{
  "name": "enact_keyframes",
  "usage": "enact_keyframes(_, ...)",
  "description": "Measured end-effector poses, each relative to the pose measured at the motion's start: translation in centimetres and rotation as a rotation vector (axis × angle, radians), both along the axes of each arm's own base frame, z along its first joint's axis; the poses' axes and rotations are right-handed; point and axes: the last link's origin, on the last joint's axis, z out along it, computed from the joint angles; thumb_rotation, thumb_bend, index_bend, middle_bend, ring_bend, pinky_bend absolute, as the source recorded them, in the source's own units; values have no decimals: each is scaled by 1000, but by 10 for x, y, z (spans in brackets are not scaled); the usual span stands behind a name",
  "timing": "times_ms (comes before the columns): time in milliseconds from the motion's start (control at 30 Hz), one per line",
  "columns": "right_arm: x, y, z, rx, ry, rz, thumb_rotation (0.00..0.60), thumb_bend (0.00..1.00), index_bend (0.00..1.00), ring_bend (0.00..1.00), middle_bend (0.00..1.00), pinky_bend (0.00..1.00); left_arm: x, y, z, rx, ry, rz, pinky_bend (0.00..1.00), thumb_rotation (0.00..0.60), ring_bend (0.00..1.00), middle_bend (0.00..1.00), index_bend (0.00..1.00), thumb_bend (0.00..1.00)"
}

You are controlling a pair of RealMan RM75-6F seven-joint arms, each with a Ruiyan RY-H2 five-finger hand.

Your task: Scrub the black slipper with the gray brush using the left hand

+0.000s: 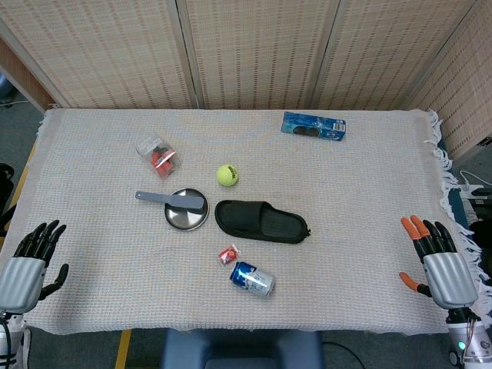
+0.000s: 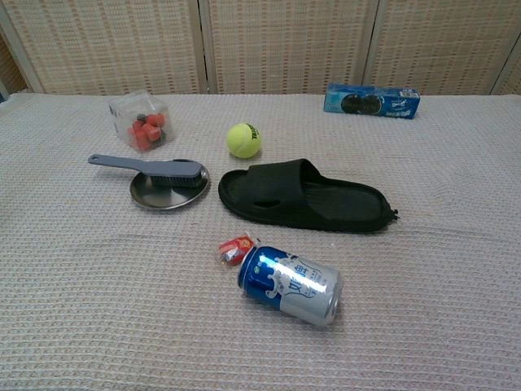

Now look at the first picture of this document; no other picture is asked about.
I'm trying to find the woven beige tablecloth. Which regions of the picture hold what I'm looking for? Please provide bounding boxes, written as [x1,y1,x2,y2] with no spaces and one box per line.
[5,108,489,337]

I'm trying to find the black stand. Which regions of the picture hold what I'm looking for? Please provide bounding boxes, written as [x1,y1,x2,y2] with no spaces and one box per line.
[0,163,17,234]

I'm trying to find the blue cookie box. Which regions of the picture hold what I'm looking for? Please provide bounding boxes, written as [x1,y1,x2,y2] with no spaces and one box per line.
[281,111,347,142]

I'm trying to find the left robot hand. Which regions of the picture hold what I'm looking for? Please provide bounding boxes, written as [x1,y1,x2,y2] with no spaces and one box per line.
[0,219,70,313]

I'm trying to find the white power strip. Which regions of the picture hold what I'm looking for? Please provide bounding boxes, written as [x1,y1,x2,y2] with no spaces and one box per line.
[459,171,487,200]

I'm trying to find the blue and silver drink can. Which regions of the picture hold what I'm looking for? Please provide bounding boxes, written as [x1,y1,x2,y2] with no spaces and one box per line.
[229,261,277,299]

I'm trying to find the red candy wrapper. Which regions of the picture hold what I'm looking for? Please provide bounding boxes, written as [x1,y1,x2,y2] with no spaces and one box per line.
[217,245,240,265]

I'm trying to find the yellow tennis ball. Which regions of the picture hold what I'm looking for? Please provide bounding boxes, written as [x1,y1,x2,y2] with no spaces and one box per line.
[216,164,240,188]

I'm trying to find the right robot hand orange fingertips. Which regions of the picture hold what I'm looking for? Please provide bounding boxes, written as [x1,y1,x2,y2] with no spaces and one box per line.
[398,214,480,311]

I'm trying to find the black slipper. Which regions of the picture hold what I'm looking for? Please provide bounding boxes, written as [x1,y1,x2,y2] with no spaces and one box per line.
[214,199,311,244]

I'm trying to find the black brush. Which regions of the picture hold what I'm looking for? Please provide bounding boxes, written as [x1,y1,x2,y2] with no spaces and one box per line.
[135,191,204,211]

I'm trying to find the round steel plate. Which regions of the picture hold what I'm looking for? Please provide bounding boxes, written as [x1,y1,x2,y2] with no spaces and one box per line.
[164,188,211,232]

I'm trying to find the clear box with orange parts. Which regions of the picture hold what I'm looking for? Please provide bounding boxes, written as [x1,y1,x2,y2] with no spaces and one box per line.
[135,131,183,181]

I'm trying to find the woven folding screen panel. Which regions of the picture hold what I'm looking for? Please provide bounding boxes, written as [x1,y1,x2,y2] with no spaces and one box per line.
[0,0,193,111]
[407,0,492,158]
[176,0,341,111]
[311,0,477,111]

